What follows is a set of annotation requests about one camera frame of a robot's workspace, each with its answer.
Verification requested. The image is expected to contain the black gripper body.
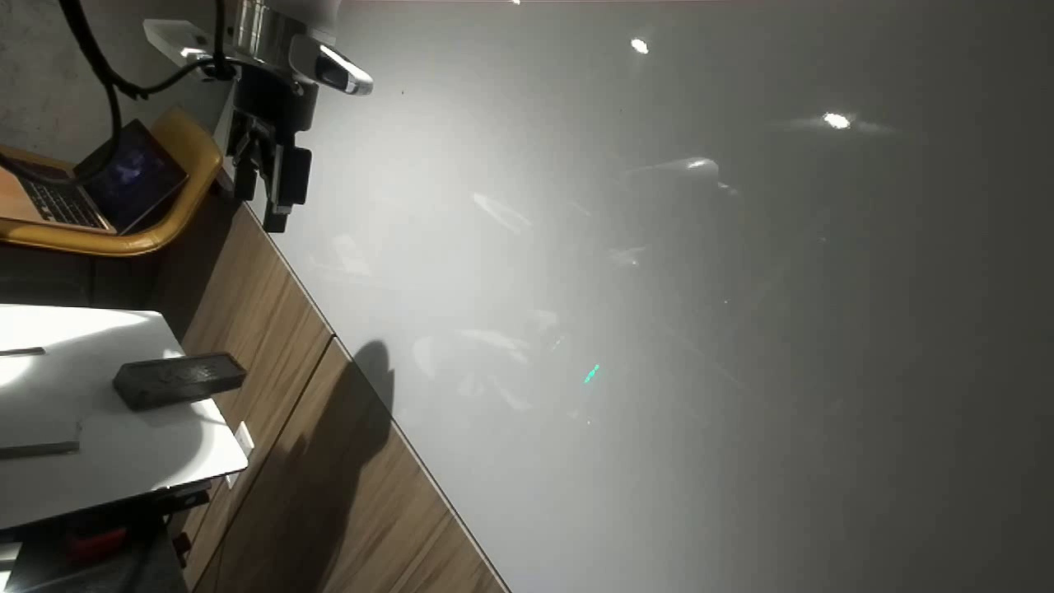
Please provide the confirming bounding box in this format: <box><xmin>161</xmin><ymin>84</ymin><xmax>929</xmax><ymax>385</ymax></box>
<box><xmin>228</xmin><ymin>63</ymin><xmax>323</xmax><ymax>159</ymax></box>

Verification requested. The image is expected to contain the black felt whiteboard eraser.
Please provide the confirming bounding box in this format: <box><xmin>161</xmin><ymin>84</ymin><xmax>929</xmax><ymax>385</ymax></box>
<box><xmin>108</xmin><ymin>351</ymin><xmax>251</xmax><ymax>417</ymax></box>

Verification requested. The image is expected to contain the large white whiteboard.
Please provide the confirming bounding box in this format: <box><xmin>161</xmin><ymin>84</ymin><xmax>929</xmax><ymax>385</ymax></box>
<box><xmin>212</xmin><ymin>0</ymin><xmax>1054</xmax><ymax>593</ymax></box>

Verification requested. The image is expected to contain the open silver laptop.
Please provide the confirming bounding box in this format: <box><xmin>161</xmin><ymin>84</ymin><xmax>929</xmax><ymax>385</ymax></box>
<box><xmin>0</xmin><ymin>115</ymin><xmax>191</xmax><ymax>238</ymax></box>

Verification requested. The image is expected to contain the small white slotted platform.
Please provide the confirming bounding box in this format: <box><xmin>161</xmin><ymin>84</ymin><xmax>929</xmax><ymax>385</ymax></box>
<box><xmin>0</xmin><ymin>300</ymin><xmax>254</xmax><ymax>539</ymax></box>

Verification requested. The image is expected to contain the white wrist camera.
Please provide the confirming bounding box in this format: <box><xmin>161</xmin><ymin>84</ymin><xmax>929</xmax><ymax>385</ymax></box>
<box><xmin>313</xmin><ymin>43</ymin><xmax>374</xmax><ymax>99</ymax></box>

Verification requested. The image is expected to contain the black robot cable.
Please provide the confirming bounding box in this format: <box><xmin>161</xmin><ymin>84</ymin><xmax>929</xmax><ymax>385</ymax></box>
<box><xmin>60</xmin><ymin>0</ymin><xmax>240</xmax><ymax>144</ymax></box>

